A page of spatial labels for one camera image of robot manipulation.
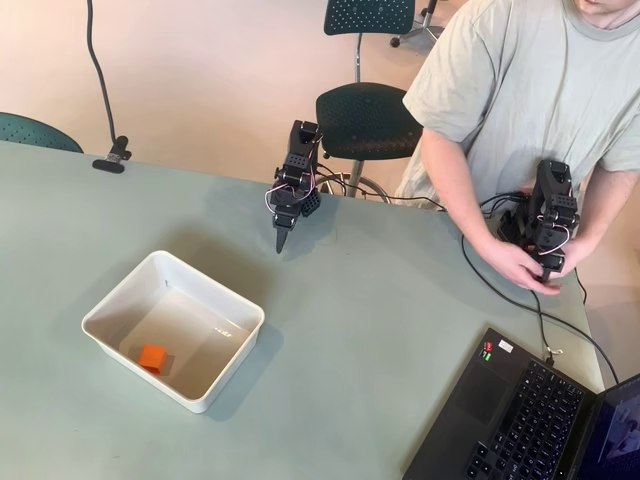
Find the black follower gripper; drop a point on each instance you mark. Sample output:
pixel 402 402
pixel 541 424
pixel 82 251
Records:
pixel 283 223

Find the small orange cube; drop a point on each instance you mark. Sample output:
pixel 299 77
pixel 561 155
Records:
pixel 151 356

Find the black leader arm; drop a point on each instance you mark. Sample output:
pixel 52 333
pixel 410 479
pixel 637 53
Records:
pixel 552 200

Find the black follower robot arm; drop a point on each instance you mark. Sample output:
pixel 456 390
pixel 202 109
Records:
pixel 300 150

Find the person's left forearm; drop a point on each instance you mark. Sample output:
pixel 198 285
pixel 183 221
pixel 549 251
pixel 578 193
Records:
pixel 600 210

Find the person's right forearm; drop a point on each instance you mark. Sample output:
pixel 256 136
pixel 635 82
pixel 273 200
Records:
pixel 460 200

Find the white plastic bin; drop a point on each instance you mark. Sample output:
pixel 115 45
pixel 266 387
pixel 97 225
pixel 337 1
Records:
pixel 200 350

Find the person's right hand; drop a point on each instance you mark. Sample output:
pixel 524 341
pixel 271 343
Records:
pixel 517 265

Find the person's left hand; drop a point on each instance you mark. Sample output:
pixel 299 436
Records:
pixel 579 252

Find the dark green perforated stool chair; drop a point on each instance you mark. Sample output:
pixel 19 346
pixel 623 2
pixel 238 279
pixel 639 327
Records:
pixel 365 120

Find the black gooseneck clamp holder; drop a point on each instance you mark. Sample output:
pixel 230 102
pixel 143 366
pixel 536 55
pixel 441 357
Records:
pixel 119 146

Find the office chair base with casters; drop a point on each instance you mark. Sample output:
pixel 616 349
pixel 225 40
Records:
pixel 420 32

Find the black laptop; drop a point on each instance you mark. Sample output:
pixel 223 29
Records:
pixel 500 400

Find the person in grey t-shirt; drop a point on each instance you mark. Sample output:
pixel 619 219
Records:
pixel 525 100

